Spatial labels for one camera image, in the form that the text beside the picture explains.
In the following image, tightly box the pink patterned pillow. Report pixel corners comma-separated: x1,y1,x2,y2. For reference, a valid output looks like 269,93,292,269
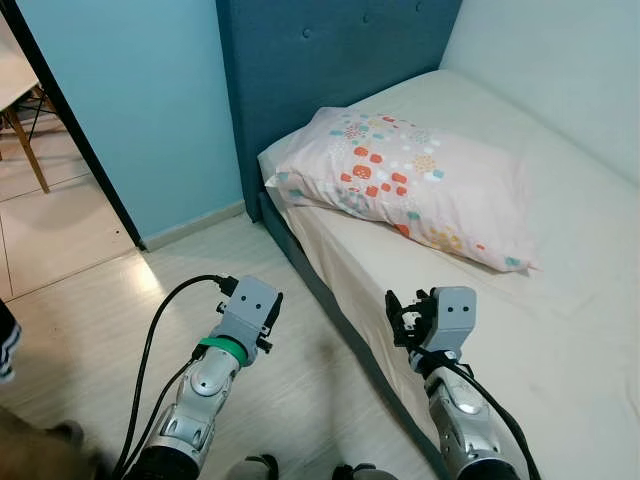
265,107,541,273

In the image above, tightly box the white baseboard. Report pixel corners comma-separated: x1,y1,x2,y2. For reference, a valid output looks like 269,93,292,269
140,200,249,251

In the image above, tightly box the grey robot left leg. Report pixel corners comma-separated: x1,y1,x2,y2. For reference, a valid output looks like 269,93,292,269
225,455,281,480

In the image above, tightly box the cream sheeted bed mattress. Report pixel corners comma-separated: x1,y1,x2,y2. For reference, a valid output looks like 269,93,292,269
258,68,640,480

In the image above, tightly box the blue upholstered headboard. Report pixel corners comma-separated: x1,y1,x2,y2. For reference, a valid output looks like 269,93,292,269
216,0,463,221

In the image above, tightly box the person's dark striped leg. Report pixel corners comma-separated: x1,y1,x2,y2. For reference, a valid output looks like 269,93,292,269
0,298,23,386

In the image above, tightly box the white table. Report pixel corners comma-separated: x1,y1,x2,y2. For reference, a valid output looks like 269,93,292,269
0,18,41,113

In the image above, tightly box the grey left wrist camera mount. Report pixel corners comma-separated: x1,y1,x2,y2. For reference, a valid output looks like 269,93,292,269
215,277,284,351

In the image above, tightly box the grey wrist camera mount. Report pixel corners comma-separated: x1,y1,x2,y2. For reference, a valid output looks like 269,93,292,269
430,287,478,356
215,277,284,351

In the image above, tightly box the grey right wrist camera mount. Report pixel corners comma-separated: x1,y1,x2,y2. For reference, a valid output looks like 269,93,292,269
430,287,478,356

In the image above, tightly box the dark blue bed frame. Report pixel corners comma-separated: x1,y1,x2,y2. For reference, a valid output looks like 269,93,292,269
258,190,451,480

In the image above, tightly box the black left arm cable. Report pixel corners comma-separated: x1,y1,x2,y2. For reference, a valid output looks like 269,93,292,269
112,275,233,480

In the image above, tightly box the black door frame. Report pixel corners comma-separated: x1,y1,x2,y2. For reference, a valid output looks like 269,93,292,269
0,0,149,251

